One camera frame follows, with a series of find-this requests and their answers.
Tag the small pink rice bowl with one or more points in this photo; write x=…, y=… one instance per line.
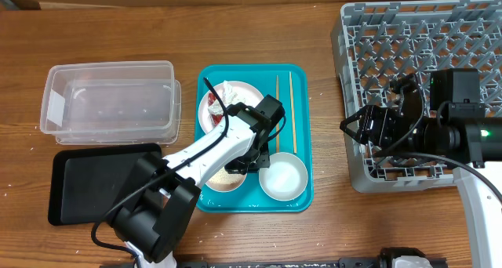
x=224, y=181

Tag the right wooden chopstick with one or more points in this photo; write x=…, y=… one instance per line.
x=293, y=116

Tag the large pink plate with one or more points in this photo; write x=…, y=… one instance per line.
x=245, y=92

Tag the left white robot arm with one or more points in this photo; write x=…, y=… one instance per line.
x=157, y=200

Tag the wooden chopstick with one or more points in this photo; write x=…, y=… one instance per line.
x=293, y=116
x=277, y=93

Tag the black rail at table edge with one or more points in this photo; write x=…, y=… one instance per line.
x=388, y=257

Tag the crumpled white tissue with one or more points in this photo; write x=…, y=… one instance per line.
x=230, y=95

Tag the black tray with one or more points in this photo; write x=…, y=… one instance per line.
x=85, y=182

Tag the teal plastic tray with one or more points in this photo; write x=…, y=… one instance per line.
x=249, y=197

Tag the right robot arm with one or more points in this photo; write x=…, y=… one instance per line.
x=450, y=128

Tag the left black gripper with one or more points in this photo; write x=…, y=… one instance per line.
x=236, y=164

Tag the left wooden chopstick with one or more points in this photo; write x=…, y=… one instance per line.
x=277, y=93

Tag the clear plastic bin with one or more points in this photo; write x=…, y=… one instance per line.
x=110, y=103

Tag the red foil snack wrapper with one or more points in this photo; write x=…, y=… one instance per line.
x=215, y=110

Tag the grey dishwasher rack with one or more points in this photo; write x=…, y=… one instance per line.
x=374, y=42

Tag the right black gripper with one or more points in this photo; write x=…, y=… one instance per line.
x=380, y=136

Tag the grey bowl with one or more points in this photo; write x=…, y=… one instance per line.
x=285, y=178

